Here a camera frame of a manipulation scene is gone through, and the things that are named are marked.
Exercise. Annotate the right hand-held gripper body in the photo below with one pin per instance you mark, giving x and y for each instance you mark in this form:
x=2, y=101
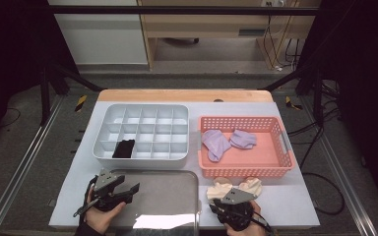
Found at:
x=238, y=216

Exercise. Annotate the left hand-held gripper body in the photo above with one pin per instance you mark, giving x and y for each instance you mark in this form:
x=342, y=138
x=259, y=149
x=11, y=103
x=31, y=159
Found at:
x=105, y=200

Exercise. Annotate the cream sock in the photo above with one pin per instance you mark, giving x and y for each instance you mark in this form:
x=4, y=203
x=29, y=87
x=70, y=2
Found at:
x=252, y=187
x=218, y=190

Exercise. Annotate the transparent grey box lid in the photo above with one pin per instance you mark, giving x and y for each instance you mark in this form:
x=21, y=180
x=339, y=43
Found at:
x=164, y=196

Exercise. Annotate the black sock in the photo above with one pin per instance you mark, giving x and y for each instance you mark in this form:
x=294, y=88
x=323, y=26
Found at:
x=124, y=149

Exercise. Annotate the purple sock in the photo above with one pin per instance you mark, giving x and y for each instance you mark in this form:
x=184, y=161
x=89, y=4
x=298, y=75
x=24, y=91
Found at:
x=242, y=139
x=215, y=142

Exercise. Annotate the grey divided storage box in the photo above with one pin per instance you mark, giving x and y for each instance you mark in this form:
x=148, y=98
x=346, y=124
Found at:
x=157, y=131

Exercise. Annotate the pink perforated basket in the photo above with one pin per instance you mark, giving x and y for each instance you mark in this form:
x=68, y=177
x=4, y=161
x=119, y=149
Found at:
x=272, y=160

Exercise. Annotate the person's left hand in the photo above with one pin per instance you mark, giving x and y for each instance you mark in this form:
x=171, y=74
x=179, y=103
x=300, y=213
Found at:
x=103, y=221

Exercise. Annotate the person's right hand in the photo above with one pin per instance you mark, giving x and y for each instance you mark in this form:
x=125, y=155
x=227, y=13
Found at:
x=259, y=227

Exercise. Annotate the yellow black tape strip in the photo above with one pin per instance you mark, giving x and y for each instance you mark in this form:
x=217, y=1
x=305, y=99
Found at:
x=81, y=103
x=289, y=102

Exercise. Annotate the light blue table mat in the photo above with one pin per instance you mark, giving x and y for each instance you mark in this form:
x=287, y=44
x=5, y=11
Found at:
x=229, y=108

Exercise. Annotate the dark table grommet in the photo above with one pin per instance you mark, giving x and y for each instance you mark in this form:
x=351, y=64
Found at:
x=218, y=100

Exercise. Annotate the white cabinet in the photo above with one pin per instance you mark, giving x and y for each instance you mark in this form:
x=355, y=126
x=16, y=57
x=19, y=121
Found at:
x=101, y=39

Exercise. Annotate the black curtain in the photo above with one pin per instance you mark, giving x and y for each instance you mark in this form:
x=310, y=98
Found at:
x=367, y=82
x=10, y=59

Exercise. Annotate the light wooden desk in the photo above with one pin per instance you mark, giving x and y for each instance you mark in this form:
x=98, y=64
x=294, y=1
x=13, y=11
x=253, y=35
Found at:
x=210, y=24

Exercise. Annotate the white power strip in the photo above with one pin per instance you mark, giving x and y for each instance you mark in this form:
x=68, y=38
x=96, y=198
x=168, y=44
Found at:
x=275, y=3

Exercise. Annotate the aluminium rail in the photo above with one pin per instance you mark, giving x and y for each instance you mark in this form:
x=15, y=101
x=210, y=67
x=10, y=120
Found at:
x=23, y=170
x=338, y=170

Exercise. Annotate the black frame strut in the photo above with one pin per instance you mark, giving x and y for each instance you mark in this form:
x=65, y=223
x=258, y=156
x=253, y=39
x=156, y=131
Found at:
x=318, y=98
x=45, y=98

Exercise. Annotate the black horizontal frame bar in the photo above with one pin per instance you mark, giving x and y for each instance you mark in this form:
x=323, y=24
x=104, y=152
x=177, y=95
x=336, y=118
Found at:
x=177, y=10

